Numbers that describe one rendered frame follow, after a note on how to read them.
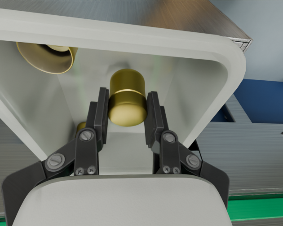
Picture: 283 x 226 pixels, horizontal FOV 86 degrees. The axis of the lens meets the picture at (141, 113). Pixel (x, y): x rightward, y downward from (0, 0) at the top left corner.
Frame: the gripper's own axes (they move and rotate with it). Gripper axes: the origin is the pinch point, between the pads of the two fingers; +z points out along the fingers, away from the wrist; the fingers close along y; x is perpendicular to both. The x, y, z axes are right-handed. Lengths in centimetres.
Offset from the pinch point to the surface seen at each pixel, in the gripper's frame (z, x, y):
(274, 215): -6.7, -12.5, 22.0
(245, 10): 25.9, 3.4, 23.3
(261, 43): 25.9, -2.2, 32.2
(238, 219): -6.9, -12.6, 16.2
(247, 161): 0.5, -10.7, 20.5
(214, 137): 4.8, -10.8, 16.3
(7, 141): 20, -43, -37
